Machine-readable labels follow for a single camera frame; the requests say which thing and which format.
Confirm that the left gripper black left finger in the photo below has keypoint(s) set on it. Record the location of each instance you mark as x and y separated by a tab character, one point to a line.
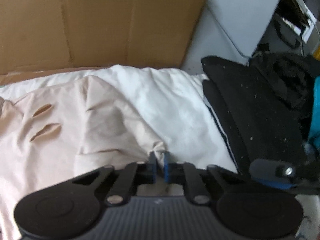
115	187

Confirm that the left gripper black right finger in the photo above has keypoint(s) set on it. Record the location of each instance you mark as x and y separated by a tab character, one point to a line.
205	186

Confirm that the black folded garment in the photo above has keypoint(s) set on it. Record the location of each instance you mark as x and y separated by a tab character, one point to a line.
266	109

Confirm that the beige printed t-shirt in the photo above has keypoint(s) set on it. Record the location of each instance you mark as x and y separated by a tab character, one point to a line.
56	133

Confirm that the grey sofa cushion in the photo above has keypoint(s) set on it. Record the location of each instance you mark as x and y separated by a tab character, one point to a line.
230	29

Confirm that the cream cartoon bed sheet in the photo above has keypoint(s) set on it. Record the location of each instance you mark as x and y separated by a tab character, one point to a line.
170	100

